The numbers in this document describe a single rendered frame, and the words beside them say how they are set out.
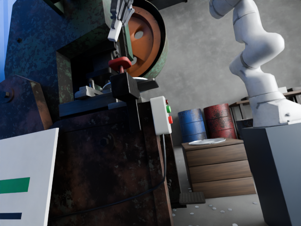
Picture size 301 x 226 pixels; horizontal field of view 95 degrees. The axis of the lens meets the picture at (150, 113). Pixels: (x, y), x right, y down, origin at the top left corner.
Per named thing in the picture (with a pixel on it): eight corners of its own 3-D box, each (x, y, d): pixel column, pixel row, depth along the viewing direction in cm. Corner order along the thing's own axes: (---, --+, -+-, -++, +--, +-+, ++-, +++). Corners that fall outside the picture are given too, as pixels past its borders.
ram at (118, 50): (131, 76, 91) (124, 35, 95) (120, 66, 76) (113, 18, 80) (107, 82, 94) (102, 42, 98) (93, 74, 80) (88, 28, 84)
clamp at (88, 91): (107, 102, 75) (105, 84, 76) (86, 95, 58) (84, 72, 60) (98, 104, 76) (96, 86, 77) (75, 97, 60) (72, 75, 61)
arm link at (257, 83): (251, 100, 78) (240, 59, 81) (285, 89, 60) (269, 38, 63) (233, 102, 77) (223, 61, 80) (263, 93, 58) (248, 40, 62)
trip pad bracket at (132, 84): (144, 129, 50) (136, 78, 53) (135, 130, 41) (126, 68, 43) (129, 132, 51) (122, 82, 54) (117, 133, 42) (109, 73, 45)
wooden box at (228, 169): (231, 174, 128) (222, 136, 133) (256, 193, 90) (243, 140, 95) (187, 180, 133) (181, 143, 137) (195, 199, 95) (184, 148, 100)
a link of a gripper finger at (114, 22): (119, 15, 48) (115, 8, 45) (115, 29, 48) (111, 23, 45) (116, 15, 49) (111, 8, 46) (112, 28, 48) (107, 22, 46)
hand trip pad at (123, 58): (135, 83, 49) (132, 63, 50) (129, 77, 43) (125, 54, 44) (117, 87, 50) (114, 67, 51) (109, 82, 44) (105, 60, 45)
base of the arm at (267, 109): (290, 120, 70) (281, 94, 72) (333, 117, 52) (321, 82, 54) (244, 128, 73) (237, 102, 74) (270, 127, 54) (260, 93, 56)
